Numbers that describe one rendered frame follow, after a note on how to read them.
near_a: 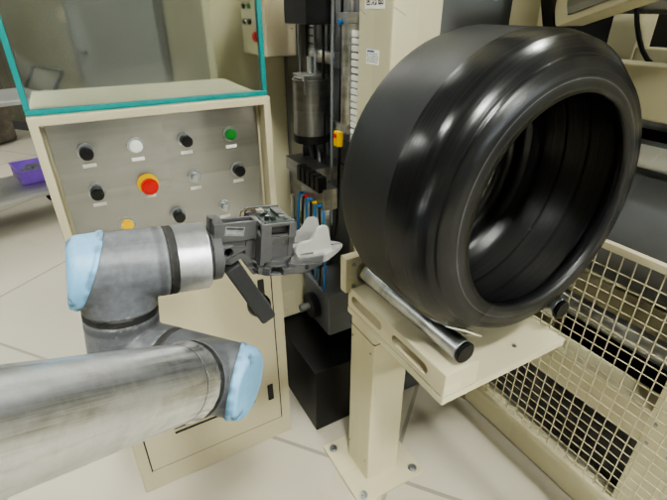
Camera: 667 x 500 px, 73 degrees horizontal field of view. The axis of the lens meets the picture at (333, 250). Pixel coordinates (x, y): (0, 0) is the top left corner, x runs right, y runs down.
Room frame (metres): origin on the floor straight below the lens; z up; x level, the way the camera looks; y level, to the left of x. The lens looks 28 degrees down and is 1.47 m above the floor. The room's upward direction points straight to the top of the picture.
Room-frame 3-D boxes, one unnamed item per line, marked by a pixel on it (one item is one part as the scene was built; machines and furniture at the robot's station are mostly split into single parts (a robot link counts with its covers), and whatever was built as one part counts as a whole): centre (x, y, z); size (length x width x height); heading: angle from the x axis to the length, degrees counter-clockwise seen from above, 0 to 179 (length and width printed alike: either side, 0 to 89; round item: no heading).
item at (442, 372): (0.80, -0.16, 0.83); 0.36 x 0.09 x 0.06; 29
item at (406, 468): (1.09, -0.14, 0.01); 0.27 x 0.27 x 0.02; 29
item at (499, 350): (0.87, -0.28, 0.80); 0.37 x 0.36 x 0.02; 119
